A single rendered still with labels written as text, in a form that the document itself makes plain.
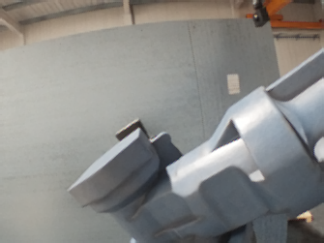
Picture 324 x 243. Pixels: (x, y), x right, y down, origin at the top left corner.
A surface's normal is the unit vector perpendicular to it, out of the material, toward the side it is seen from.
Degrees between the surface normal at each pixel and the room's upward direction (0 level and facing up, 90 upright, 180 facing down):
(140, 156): 76
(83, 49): 90
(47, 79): 90
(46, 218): 90
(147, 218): 91
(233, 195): 101
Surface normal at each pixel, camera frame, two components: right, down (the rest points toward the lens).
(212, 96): 0.08, 0.04
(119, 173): 0.47, -0.27
